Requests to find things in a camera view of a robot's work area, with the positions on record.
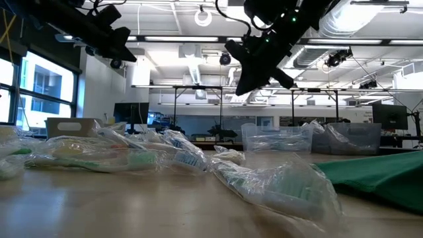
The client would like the cloudy white plastic bin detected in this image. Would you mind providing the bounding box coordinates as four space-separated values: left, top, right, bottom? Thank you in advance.
46 117 103 139

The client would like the white ring light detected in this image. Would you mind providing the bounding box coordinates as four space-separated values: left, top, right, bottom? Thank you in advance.
194 9 213 27

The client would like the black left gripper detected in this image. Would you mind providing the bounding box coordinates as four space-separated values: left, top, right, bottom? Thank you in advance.
84 19 137 63

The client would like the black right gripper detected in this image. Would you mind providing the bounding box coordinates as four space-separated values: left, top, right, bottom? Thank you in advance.
225 22 300 96

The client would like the black background station frame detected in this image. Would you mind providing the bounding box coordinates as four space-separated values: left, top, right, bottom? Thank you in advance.
132 84 341 127

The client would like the yellow cable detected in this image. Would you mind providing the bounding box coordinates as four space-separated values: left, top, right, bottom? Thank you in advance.
0 8 17 65

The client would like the green cloth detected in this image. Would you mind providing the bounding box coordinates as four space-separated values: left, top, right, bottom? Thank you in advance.
315 151 423 215

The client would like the grey translucent plastic bin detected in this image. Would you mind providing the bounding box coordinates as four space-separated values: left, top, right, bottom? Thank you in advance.
312 122 383 156

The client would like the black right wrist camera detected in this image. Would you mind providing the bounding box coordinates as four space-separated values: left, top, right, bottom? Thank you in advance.
243 0 288 26

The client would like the black ceiling camera cluster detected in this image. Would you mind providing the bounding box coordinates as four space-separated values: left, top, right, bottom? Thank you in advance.
325 48 354 69

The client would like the clear plastic bin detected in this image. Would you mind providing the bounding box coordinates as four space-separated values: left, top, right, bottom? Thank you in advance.
241 123 314 153

